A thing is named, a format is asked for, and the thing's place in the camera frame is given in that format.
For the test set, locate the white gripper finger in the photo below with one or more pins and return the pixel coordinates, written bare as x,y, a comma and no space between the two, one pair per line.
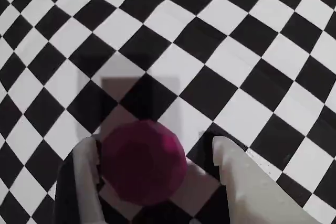
252,195
86,176

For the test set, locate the pink faceted ball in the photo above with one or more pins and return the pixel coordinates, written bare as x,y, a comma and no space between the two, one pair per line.
144,163

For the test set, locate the black white checkered sheet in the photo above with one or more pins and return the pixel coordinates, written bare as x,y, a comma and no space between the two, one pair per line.
162,16

